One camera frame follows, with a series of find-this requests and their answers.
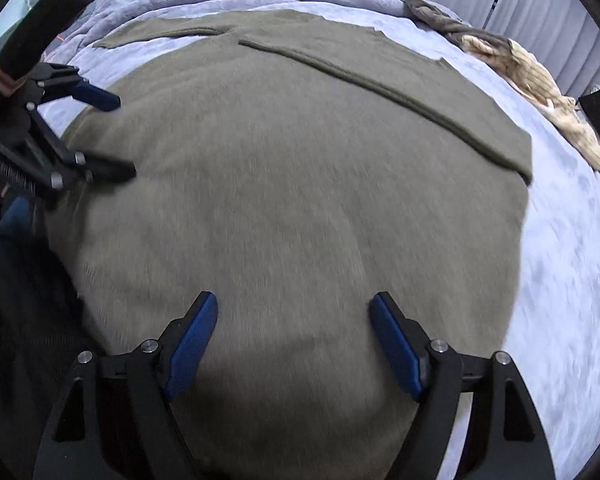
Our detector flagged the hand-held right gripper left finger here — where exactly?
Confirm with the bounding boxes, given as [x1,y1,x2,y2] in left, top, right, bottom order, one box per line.
[32,291,219,480]

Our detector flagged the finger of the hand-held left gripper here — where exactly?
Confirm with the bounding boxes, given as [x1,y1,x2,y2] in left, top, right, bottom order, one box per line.
[30,64,122,113]
[15,106,137,192]

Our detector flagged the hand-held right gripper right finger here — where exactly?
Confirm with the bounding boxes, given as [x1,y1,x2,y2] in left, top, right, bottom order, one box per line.
[369,291,557,480]

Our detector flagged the olive knit sweater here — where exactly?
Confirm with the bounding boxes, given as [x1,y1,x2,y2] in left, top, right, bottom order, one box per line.
[42,9,533,480]

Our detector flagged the pink band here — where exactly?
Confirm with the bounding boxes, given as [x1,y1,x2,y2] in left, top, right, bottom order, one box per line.
[0,62,18,98]

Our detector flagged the person's dark clothing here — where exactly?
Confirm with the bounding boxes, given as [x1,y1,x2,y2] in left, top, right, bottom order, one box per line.
[0,195,106,480]

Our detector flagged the lavender bed sheet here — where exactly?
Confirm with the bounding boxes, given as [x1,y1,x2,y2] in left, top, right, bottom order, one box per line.
[30,0,600,480]

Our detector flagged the taupe brown garment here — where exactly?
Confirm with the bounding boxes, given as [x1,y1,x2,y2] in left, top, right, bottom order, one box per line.
[405,0,473,38]

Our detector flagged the beige cable knit garment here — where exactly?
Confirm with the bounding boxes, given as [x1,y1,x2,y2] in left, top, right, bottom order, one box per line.
[450,30,600,191]

